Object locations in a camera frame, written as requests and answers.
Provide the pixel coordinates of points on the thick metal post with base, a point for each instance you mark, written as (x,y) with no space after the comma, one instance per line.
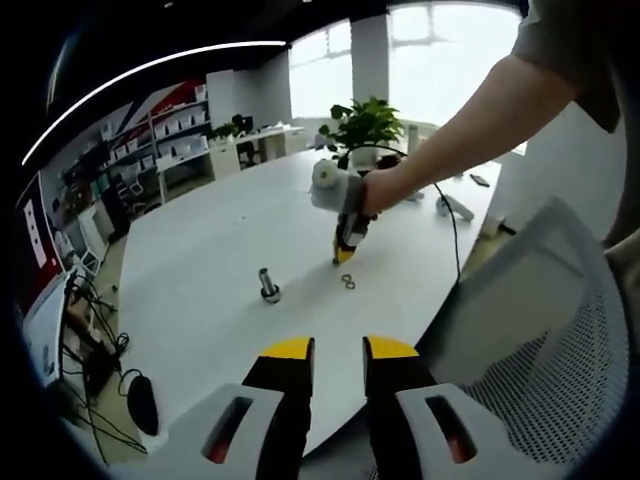
(265,280)

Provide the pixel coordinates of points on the black remote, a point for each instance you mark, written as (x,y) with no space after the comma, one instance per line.
(480,180)

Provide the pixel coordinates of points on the grey mesh office chair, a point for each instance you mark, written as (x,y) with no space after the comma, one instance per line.
(540,350)

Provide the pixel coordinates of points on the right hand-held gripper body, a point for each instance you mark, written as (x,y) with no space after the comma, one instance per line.
(340,192)

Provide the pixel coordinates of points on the potted green plant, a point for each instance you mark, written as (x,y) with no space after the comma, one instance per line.
(367,125)

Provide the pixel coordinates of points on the ceiling light strip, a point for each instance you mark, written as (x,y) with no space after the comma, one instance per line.
(150,62)

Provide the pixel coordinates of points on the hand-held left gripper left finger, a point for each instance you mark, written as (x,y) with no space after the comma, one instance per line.
(285,370)

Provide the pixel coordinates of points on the monitor with red screen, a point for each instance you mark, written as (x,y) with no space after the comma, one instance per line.
(42,235)

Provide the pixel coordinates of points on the small black object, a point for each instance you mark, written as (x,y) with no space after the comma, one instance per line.
(386,161)

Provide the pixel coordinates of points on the small background plant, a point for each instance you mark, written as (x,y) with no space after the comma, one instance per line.
(232,127)

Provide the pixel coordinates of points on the white cylinder container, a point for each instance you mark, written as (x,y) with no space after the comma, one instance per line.
(413,137)

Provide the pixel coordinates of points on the white background office chair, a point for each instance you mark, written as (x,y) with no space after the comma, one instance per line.
(132,187)

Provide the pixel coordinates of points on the person's brown shirt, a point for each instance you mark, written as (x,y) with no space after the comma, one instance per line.
(575,45)

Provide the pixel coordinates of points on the large window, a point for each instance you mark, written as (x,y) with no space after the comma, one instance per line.
(450,60)

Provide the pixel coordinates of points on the white flat panel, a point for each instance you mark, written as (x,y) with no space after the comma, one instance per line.
(45,340)

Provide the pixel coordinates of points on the person's right hand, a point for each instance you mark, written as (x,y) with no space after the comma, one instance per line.
(387,192)

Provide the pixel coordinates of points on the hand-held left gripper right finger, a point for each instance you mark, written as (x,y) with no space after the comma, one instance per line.
(395,370)

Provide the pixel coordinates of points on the black oval mouse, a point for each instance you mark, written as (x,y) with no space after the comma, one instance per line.
(143,405)

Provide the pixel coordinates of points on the white background desk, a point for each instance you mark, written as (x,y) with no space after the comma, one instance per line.
(230,150)

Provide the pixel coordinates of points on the shelving with white bins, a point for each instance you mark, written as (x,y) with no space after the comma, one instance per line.
(150,130)

